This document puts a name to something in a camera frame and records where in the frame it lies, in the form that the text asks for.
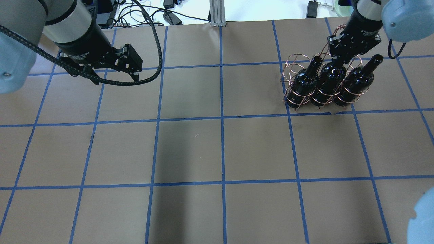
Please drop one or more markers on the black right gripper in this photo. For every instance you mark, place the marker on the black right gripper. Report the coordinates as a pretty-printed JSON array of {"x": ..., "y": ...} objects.
[{"x": 361, "y": 25}]

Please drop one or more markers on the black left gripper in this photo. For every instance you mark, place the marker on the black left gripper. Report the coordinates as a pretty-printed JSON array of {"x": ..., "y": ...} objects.
[{"x": 83, "y": 44}]

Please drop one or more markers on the dark wine bottle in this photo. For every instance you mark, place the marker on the dark wine bottle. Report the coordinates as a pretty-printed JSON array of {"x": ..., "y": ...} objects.
[{"x": 328, "y": 86}]

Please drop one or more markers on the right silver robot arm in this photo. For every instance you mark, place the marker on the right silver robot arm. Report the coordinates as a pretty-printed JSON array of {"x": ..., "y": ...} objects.
[{"x": 402, "y": 20}]

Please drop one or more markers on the near wine bottle in basket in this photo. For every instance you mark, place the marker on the near wine bottle in basket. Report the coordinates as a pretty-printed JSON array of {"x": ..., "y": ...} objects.
[{"x": 358, "y": 82}]

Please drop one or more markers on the wine bottle in basket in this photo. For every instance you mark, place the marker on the wine bottle in basket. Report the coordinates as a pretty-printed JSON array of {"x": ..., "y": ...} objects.
[
  {"x": 358, "y": 82},
  {"x": 305, "y": 81}
]

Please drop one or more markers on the far wine bottle in basket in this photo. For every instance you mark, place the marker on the far wine bottle in basket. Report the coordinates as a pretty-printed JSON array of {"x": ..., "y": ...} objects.
[{"x": 305, "y": 81}]

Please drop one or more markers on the green glass bowl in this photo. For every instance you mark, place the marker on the green glass bowl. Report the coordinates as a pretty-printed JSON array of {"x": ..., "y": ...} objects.
[{"x": 343, "y": 8}]

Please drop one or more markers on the black power adapter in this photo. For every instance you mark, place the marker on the black power adapter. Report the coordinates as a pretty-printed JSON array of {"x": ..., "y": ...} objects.
[{"x": 312, "y": 9}]

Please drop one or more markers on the copper wire wine basket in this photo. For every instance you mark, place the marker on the copper wire wine basket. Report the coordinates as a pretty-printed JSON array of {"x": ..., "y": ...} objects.
[{"x": 296, "y": 62}]

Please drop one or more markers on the aluminium frame post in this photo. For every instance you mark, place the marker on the aluminium frame post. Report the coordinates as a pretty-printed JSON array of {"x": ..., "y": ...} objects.
[{"x": 217, "y": 13}]

